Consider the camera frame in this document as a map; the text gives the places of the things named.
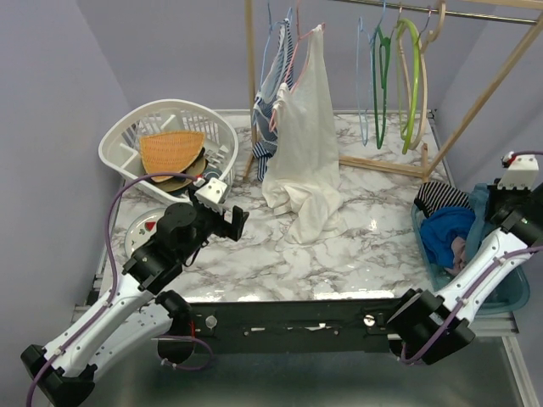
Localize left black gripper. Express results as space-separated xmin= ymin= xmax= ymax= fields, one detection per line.
xmin=177 ymin=185 xmax=249 ymax=262

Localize teal blue tank top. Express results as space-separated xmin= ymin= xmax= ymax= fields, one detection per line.
xmin=466 ymin=183 xmax=493 ymax=261

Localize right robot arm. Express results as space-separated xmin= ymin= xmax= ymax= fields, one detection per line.
xmin=387 ymin=186 xmax=542 ymax=365

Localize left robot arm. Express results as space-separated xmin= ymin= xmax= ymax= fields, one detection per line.
xmin=21 ymin=200 xmax=249 ymax=406

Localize white tank top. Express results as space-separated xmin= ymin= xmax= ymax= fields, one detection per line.
xmin=262 ymin=25 xmax=346 ymax=244

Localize lime green hanger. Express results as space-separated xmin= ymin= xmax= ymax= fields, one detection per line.
xmin=395 ymin=19 xmax=428 ymax=154

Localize beige wooden hanger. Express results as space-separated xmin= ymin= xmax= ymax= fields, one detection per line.
xmin=395 ymin=1 xmax=446 ymax=154

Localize light blue plastic hanger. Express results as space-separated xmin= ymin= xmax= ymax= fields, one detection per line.
xmin=355 ymin=1 xmax=387 ymax=146

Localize dark green plastic hanger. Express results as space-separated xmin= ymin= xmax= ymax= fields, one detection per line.
xmin=371 ymin=25 xmax=391 ymax=149

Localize dark plates in basket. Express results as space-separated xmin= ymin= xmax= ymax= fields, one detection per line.
xmin=150 ymin=148 xmax=222 ymax=197

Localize watermelon pattern plate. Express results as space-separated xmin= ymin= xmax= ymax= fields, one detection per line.
xmin=124 ymin=207 xmax=165 ymax=258

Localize orange woven mat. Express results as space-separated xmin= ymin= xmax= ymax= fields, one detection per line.
xmin=139 ymin=131 xmax=205 ymax=174

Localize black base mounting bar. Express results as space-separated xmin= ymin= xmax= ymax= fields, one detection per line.
xmin=166 ymin=298 xmax=400 ymax=354

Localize white plastic laundry basket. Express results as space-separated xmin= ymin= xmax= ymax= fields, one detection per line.
xmin=98 ymin=99 xmax=238 ymax=204

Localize blue striped garment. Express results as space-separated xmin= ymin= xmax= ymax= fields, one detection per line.
xmin=253 ymin=17 xmax=294 ymax=181

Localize wooden clothes rack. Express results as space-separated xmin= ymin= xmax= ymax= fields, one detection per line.
xmin=244 ymin=1 xmax=542 ymax=182

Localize black white striped garment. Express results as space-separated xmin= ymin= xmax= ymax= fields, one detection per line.
xmin=414 ymin=181 xmax=470 ymax=218

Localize bright blue garment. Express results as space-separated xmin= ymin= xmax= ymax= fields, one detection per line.
xmin=419 ymin=207 xmax=475 ymax=269

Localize pink garment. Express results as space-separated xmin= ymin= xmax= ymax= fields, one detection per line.
xmin=445 ymin=237 xmax=467 ymax=276

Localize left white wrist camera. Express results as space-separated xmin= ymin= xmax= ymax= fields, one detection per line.
xmin=195 ymin=178 xmax=227 ymax=212

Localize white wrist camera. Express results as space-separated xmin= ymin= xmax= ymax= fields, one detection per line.
xmin=497 ymin=152 xmax=539 ymax=191
xmin=195 ymin=178 xmax=227 ymax=212

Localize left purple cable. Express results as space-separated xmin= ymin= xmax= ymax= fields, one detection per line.
xmin=25 ymin=171 xmax=200 ymax=407

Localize purple cable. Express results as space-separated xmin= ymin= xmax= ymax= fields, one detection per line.
xmin=25 ymin=171 xmax=200 ymax=407
xmin=398 ymin=151 xmax=543 ymax=366

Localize light blue wire hanger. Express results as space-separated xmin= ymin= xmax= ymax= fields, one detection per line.
xmin=258 ymin=0 xmax=294 ymax=98

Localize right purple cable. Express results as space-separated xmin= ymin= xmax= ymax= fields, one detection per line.
xmin=398 ymin=151 xmax=543 ymax=366

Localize pink wire hanger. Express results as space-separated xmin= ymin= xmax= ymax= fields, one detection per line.
xmin=269 ymin=0 xmax=314 ymax=131

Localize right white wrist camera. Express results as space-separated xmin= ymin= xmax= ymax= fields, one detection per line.
xmin=497 ymin=152 xmax=539 ymax=191

